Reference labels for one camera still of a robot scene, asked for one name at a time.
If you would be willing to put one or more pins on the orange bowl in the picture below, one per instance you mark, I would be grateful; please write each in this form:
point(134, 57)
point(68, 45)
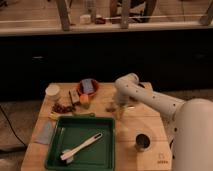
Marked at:
point(95, 85)

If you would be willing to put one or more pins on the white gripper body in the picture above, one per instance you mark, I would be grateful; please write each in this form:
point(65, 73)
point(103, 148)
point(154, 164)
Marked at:
point(120, 102)

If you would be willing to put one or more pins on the metal can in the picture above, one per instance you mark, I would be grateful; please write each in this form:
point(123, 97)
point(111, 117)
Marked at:
point(142, 142)

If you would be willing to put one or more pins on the brown wooden block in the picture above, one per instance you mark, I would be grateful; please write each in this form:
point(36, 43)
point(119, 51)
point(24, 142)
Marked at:
point(74, 96)

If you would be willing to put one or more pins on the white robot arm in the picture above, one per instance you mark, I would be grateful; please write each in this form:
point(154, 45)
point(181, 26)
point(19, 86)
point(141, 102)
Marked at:
point(193, 139)

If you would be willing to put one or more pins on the dark red bowl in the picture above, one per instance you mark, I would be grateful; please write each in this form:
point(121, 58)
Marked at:
point(141, 85)

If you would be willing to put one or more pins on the grey blue cloth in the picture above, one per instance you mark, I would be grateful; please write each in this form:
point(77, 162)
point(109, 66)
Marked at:
point(44, 136)

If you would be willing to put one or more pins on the orange fruit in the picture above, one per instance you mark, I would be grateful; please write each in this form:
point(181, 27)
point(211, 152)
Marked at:
point(84, 100)

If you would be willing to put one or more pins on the white paper cup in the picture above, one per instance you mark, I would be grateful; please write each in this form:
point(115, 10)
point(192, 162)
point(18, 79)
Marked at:
point(53, 92)

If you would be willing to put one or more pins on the green plastic tray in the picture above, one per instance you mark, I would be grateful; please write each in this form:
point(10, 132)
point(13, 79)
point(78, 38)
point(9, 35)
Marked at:
point(70, 132)

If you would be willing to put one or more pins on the yellow banana toy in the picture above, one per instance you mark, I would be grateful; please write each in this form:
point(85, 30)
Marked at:
point(54, 116)

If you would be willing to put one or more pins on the blue sponge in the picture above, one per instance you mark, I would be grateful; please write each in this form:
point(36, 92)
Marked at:
point(87, 86)

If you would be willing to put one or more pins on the metal fork dark handle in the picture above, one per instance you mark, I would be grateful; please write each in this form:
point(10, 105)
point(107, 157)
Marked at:
point(112, 107)

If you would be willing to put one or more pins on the white plastic spatula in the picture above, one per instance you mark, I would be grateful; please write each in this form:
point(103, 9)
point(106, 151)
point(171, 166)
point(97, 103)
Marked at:
point(70, 153)

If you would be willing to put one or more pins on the wooden board table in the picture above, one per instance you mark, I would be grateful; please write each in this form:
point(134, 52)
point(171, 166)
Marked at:
point(139, 120)

